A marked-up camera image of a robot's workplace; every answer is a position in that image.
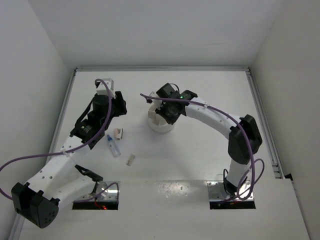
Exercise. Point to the aluminium frame rail right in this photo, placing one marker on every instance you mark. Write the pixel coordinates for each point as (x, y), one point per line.
(268, 137)

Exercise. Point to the aluminium frame rail back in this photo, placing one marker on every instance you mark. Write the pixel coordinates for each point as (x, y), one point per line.
(161, 68)

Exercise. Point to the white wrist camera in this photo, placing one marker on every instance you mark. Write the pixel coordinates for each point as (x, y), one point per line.
(106, 88)
(154, 100)

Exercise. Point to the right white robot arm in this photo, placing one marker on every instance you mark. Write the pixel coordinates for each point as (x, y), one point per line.
(241, 132)

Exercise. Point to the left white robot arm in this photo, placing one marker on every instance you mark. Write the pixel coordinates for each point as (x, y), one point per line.
(62, 180)

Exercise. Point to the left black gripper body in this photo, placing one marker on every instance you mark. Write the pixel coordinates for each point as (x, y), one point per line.
(115, 106)

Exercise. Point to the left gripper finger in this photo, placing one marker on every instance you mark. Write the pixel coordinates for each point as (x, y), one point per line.
(123, 108)
(119, 97)

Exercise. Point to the beige eraser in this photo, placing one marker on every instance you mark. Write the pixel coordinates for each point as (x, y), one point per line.
(130, 160)

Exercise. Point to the clear blue-cap bottle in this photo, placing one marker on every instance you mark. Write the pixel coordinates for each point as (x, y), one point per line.
(112, 146)

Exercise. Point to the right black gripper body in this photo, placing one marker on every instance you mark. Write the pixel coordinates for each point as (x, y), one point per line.
(166, 112)

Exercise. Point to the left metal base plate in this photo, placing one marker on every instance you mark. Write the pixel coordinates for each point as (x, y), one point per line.
(104, 191)

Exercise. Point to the metal base plate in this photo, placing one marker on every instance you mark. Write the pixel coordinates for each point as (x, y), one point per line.
(216, 192)
(104, 191)

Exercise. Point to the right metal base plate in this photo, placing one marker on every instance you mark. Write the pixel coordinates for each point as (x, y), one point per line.
(216, 192)

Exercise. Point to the white round divided organizer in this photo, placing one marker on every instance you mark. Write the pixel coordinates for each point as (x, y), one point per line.
(156, 122)

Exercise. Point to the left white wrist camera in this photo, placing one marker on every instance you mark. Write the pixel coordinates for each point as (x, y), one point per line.
(106, 88)

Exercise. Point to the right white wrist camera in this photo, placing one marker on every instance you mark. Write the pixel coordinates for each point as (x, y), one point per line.
(154, 100)

